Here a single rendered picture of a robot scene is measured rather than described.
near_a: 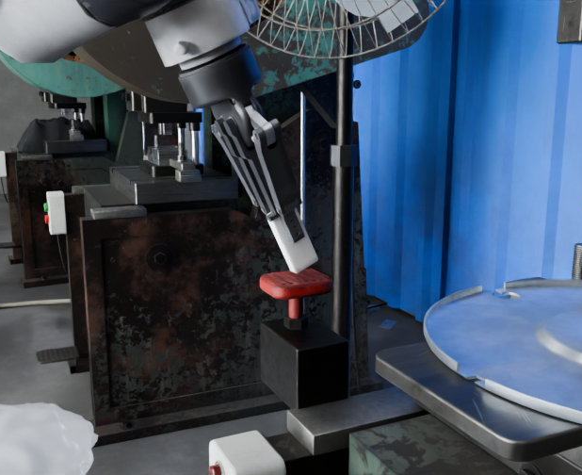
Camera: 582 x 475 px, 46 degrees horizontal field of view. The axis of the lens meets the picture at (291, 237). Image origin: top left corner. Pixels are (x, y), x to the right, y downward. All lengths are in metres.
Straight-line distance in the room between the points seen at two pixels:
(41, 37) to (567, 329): 0.46
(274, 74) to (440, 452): 1.28
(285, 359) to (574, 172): 1.64
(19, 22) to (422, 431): 0.49
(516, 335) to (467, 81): 2.09
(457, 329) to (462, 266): 2.13
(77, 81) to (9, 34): 2.78
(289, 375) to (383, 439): 0.12
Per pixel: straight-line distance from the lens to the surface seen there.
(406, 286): 2.99
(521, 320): 0.56
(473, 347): 0.49
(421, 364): 0.46
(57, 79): 3.38
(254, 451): 0.67
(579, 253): 0.72
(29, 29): 0.60
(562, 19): 0.58
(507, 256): 2.48
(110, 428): 2.05
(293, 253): 0.72
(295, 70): 1.79
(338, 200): 1.35
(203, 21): 0.63
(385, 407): 0.72
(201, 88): 0.65
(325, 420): 0.69
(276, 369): 0.74
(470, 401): 0.42
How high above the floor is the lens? 0.96
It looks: 12 degrees down
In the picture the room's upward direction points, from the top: straight up
